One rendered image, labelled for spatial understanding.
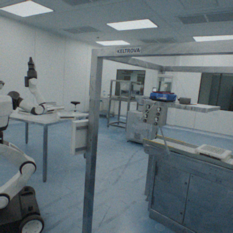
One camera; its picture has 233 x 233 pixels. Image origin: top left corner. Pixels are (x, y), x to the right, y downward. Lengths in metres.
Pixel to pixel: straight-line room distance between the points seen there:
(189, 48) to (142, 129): 3.62
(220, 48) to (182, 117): 6.19
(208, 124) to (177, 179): 5.10
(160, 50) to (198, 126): 6.02
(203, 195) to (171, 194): 0.31
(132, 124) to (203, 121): 3.05
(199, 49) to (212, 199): 1.32
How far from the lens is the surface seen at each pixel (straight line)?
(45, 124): 2.65
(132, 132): 4.70
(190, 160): 1.85
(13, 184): 2.10
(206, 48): 1.05
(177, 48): 1.10
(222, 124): 6.95
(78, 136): 1.51
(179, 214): 2.16
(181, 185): 2.02
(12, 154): 1.97
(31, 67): 2.04
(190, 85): 7.05
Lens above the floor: 1.39
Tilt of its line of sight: 9 degrees down
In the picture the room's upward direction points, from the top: 5 degrees clockwise
